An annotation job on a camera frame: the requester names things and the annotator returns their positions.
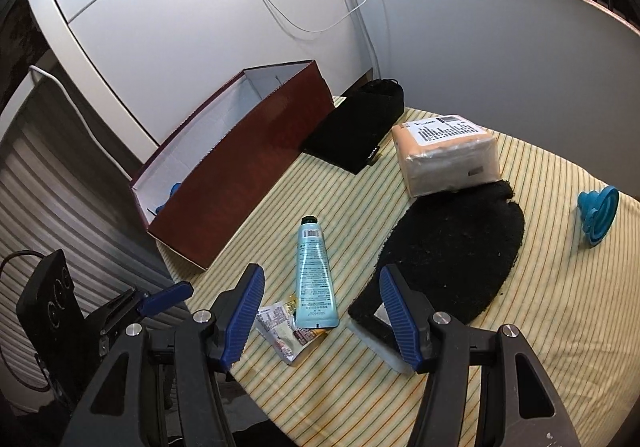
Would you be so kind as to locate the blue silicone funnel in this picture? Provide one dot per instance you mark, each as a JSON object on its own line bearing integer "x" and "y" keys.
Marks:
{"x": 597, "y": 212}

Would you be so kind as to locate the blue cloth in box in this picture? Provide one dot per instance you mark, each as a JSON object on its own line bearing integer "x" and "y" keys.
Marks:
{"x": 172, "y": 192}

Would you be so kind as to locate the small snack packet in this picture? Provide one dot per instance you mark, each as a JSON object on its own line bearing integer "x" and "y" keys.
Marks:
{"x": 277, "y": 326}

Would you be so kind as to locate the white ribbed radiator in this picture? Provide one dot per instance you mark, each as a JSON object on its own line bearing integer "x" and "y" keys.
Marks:
{"x": 64, "y": 186}

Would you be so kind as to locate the dark red cardboard box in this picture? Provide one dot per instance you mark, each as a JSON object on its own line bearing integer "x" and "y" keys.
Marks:
{"x": 227, "y": 155}

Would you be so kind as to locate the yellow striped tablecloth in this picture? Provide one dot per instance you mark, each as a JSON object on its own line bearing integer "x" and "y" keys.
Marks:
{"x": 578, "y": 306}

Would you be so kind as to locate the light blue cream tube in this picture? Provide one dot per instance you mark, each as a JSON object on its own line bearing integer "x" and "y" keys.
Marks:
{"x": 316, "y": 307}

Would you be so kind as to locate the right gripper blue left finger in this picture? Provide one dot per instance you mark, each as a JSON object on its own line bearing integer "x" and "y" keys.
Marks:
{"x": 235, "y": 311}

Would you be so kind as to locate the black fuzzy glove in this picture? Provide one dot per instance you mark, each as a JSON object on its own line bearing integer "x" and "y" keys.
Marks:
{"x": 456, "y": 247}

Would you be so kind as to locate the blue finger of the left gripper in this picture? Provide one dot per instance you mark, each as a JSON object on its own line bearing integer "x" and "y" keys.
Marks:
{"x": 152, "y": 305}

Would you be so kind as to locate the beige parcel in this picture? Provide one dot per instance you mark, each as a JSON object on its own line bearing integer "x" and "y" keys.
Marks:
{"x": 445, "y": 153}

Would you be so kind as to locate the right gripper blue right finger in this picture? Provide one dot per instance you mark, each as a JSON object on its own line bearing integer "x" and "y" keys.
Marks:
{"x": 409, "y": 312}

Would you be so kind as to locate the black fabric pouch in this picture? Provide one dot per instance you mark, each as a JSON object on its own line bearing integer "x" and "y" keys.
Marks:
{"x": 350, "y": 136}

